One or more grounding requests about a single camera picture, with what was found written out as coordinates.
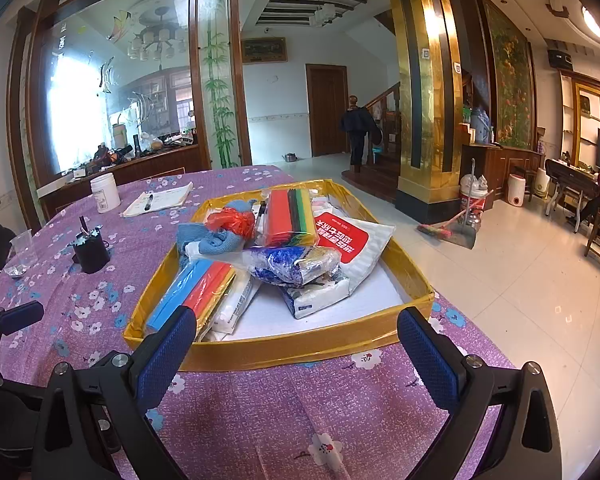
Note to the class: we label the wooden staircase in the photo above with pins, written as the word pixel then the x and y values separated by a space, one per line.
pixel 375 175

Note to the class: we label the black pen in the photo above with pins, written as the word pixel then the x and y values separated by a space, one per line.
pixel 149 201

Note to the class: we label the red plastic bag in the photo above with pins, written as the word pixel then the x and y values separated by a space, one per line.
pixel 230 222

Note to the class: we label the black wall speaker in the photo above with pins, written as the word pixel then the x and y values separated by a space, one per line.
pixel 560 59

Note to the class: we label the blue water jug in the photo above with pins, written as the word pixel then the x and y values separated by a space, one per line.
pixel 480 125

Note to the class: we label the grey dustpan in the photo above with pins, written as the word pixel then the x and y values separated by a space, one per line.
pixel 462 235

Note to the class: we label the blue floral tissue pack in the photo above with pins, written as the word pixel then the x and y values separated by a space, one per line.
pixel 310 302

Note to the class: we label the blue plastic stool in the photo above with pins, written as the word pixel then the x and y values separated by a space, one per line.
pixel 378 152

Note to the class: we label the white paper notebook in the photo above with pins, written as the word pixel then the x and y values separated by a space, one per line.
pixel 170 197

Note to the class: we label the white ceiling lamp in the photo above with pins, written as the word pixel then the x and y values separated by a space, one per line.
pixel 326 15

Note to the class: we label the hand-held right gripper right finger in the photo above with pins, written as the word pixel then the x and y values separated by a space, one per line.
pixel 427 355

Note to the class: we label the metal kettle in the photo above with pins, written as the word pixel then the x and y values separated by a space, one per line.
pixel 290 156

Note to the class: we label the blue knitted sock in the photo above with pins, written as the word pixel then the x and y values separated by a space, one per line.
pixel 215 245

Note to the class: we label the wood framed glass partition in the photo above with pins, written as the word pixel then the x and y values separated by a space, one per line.
pixel 80 85

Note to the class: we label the wooden cabinet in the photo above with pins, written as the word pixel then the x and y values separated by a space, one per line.
pixel 495 165

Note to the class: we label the yellow taped white foam box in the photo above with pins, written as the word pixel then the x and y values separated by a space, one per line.
pixel 375 292

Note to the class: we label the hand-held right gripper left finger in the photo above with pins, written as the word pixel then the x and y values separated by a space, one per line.
pixel 165 360

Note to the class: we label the gold pillar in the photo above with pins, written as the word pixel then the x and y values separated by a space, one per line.
pixel 430 110

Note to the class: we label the white humidifier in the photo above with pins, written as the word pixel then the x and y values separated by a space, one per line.
pixel 517 190

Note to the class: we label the rainbow cloth pack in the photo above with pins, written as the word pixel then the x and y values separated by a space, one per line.
pixel 285 215
pixel 200 285

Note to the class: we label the white plastic bucket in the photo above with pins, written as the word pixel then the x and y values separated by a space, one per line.
pixel 472 192

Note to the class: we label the large floral wall painting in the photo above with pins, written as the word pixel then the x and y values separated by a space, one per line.
pixel 510 75

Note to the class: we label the wooden wall shelf unit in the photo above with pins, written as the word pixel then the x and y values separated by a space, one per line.
pixel 590 120

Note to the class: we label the purple floral tablecloth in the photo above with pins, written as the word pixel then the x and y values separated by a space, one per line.
pixel 260 410

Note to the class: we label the white plastic jar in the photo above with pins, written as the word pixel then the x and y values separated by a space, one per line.
pixel 105 195

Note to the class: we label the black clip holder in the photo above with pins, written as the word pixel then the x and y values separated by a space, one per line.
pixel 91 255

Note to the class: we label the red label wipes pack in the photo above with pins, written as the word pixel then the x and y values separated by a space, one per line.
pixel 345 235

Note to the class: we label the framed wall plaque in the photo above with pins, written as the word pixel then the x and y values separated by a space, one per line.
pixel 263 50

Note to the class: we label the white plastic pack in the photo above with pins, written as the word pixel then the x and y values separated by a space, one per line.
pixel 235 305

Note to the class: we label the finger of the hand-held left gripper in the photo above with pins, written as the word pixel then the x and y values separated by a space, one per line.
pixel 22 316

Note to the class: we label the brown wooden door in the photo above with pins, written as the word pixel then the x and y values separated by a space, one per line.
pixel 327 110

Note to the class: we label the clear plastic cup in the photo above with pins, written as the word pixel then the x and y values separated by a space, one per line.
pixel 22 255

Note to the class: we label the blue white patterned packet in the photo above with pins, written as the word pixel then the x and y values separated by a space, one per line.
pixel 280 265

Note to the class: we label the dark folding desk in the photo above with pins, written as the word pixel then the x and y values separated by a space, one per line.
pixel 572 175

